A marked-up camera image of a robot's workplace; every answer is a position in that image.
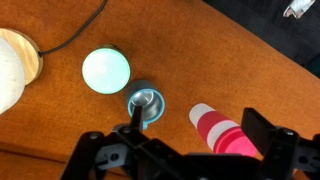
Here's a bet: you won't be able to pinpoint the orange fabric couch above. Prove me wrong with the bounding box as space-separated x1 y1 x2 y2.
0 0 320 180

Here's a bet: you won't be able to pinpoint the red and white cup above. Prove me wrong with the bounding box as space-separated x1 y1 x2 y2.
188 102 258 158

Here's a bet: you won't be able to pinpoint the small white object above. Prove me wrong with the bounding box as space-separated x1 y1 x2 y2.
282 0 316 20

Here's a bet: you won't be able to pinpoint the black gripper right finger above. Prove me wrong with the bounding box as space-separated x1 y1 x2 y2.
241 106 320 180

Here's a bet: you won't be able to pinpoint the green jar lid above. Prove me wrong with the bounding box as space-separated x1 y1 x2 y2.
81 47 132 96

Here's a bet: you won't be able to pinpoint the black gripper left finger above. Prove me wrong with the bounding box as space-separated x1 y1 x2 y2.
61 105 188 180

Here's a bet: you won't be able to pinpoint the black lamp cable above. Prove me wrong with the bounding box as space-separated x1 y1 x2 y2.
37 0 109 58

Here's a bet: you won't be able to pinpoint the wooden lamp base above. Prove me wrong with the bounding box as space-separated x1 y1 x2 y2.
0 27 45 116

